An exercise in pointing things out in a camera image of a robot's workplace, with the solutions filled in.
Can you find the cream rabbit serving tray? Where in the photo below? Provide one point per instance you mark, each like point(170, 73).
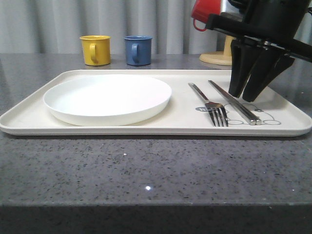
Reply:
point(185, 114)

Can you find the silver chopstick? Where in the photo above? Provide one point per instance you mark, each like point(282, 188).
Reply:
point(248, 115)
point(232, 101)

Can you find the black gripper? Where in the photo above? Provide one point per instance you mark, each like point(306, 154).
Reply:
point(274, 21)

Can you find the white round plate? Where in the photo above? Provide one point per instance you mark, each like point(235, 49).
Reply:
point(107, 100)

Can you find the yellow mug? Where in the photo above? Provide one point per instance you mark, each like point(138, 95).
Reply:
point(96, 50)

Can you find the blue mug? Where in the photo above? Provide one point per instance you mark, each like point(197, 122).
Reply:
point(138, 50)

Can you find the grey curtain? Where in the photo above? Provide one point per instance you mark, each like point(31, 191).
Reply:
point(55, 26)

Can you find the red mug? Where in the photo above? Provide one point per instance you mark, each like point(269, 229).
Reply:
point(202, 9)

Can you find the wooden mug tree stand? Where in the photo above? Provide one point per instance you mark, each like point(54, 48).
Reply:
point(219, 57)

